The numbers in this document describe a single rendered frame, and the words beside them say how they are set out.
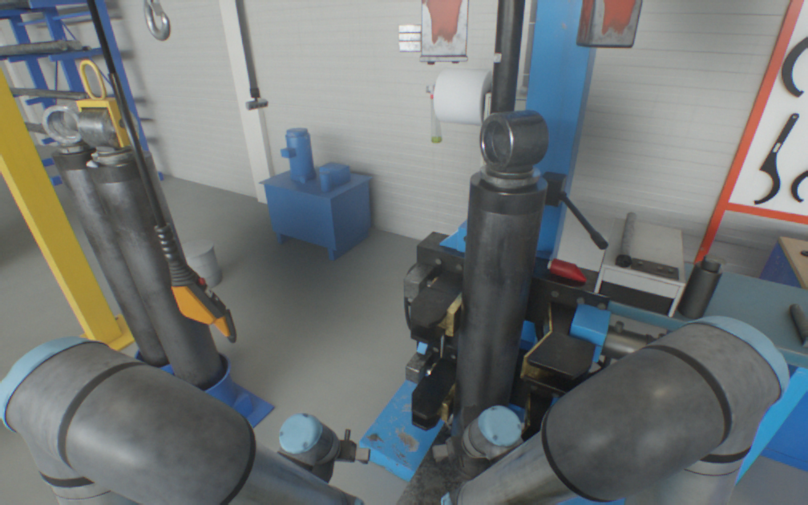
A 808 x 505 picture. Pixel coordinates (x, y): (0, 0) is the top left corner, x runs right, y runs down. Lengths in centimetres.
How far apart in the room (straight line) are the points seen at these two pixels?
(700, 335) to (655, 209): 274
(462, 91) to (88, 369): 179
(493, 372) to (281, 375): 155
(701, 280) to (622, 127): 183
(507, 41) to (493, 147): 41
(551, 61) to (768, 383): 115
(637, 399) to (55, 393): 56
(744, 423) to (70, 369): 68
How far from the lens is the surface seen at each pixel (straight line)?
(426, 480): 195
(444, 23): 102
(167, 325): 196
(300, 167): 374
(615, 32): 109
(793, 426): 264
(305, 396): 248
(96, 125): 168
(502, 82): 144
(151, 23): 131
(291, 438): 99
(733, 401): 50
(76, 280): 314
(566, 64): 146
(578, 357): 129
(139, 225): 174
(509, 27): 143
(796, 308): 172
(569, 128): 148
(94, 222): 206
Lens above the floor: 185
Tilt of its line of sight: 30 degrees down
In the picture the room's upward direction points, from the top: 1 degrees counter-clockwise
